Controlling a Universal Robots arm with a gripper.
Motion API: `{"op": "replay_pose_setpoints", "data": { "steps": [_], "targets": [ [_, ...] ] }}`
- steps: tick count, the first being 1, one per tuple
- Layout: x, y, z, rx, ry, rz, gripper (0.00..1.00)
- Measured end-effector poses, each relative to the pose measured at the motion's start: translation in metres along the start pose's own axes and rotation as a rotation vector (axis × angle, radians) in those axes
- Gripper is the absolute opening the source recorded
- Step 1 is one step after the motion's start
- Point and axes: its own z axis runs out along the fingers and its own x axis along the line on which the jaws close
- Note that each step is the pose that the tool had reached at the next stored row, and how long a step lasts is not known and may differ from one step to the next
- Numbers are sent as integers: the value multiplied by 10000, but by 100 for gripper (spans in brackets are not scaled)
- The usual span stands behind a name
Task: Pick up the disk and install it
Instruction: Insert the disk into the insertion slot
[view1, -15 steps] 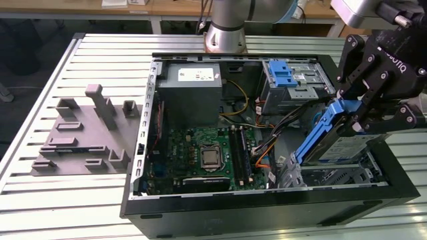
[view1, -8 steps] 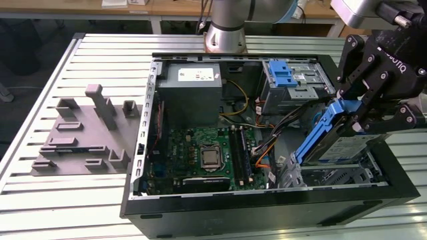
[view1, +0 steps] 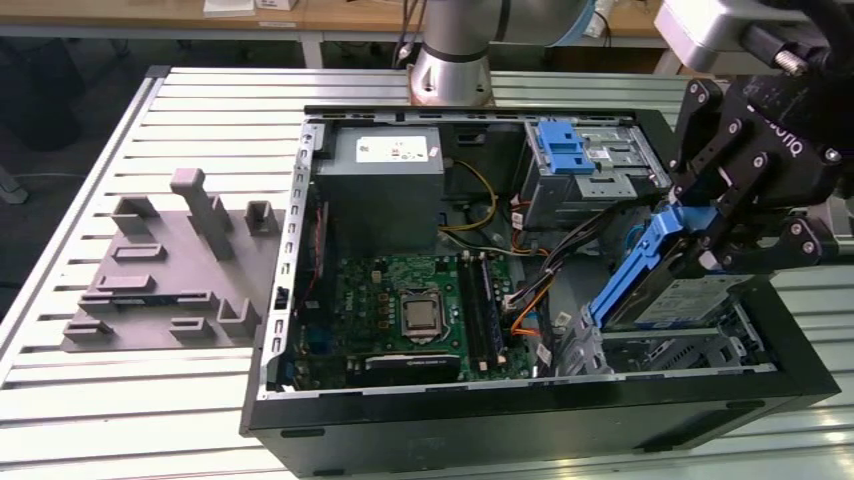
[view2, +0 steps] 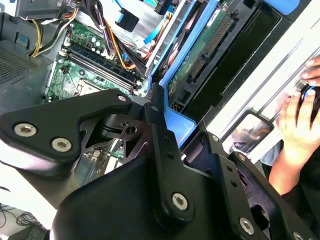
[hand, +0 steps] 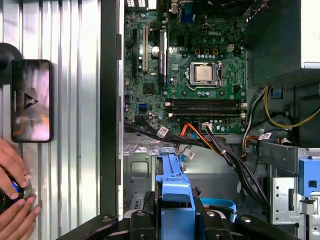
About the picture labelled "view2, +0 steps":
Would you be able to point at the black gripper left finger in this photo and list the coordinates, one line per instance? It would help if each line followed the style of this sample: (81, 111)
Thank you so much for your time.
(62, 117)

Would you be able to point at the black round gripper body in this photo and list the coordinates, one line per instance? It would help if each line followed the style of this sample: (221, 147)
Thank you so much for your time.
(112, 207)

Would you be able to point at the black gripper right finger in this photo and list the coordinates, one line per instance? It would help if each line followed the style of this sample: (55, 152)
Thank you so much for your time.
(225, 170)

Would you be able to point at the hard disk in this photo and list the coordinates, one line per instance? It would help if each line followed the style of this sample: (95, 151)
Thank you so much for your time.
(180, 127)

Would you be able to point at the person's bare hand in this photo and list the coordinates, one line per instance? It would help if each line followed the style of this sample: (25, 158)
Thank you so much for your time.
(297, 135)
(313, 71)

